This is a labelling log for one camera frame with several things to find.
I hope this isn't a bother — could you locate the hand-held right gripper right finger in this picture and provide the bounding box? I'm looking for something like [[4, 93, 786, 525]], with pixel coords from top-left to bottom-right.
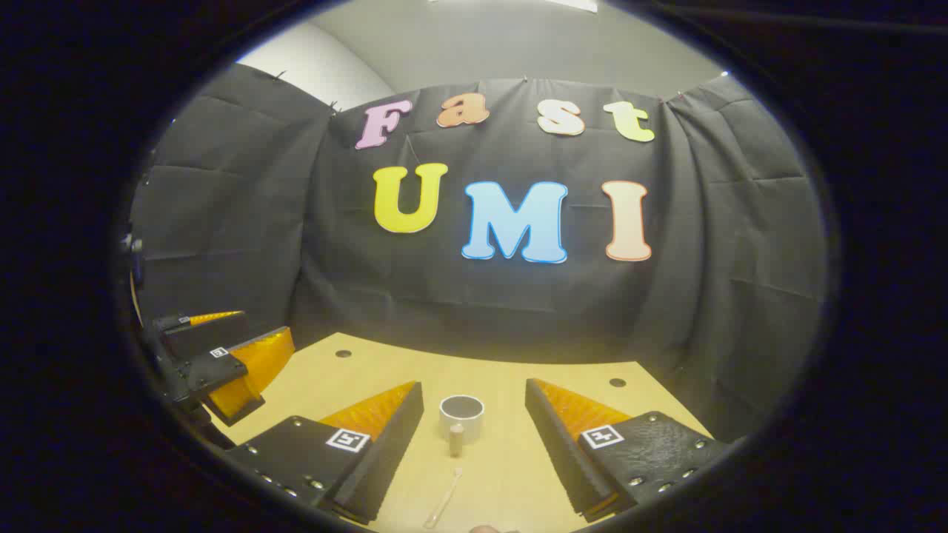
[[524, 378, 732, 523]]

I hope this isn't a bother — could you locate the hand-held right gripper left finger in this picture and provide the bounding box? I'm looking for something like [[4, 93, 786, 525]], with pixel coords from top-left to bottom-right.
[[224, 381, 425, 525]]

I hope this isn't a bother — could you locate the white cup with wooden handle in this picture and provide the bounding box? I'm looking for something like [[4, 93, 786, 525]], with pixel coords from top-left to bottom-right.
[[439, 395, 485, 457]]

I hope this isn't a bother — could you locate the pale toothbrush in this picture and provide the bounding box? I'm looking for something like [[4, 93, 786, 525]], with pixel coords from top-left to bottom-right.
[[424, 466, 464, 529]]

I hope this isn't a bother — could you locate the light wooden desktop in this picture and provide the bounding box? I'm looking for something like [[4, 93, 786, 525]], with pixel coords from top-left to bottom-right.
[[200, 332, 715, 533]]

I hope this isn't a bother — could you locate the black backdrop cloth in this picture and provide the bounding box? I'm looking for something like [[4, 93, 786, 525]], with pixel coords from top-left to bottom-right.
[[130, 63, 827, 445]]

